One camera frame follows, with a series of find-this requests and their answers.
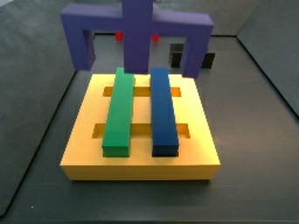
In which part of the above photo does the purple bridge block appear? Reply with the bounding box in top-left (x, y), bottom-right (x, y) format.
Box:
top-left (60, 0), bottom-right (214, 78)

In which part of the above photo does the yellow slotted board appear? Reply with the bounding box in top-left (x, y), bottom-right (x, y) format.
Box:
top-left (60, 74), bottom-right (221, 180)

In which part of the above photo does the blue bar block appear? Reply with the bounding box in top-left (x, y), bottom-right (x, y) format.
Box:
top-left (151, 67), bottom-right (179, 157)

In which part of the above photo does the green bar block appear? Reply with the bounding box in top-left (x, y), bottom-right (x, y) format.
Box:
top-left (102, 67), bottom-right (135, 158)

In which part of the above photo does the red bridge block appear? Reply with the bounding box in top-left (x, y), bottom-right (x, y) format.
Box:
top-left (115, 31), bottom-right (160, 43)

